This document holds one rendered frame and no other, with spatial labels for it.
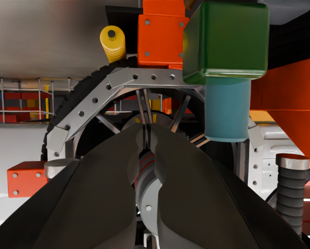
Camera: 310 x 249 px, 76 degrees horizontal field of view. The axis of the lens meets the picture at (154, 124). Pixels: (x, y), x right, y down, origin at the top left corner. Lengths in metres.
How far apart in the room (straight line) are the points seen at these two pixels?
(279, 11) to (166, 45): 0.35
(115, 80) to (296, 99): 0.58
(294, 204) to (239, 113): 0.17
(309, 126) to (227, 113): 0.42
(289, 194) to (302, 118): 0.45
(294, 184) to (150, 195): 0.22
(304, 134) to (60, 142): 0.71
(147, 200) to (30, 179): 0.30
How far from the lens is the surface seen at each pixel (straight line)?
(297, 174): 0.37
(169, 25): 0.52
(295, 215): 0.39
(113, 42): 0.51
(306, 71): 0.78
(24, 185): 0.57
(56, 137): 0.51
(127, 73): 0.49
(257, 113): 1.04
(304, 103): 0.77
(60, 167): 0.28
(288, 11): 0.73
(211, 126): 0.41
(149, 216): 0.39
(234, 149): 0.66
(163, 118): 0.98
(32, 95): 5.25
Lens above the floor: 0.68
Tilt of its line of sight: 4 degrees up
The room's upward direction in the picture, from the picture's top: 180 degrees counter-clockwise
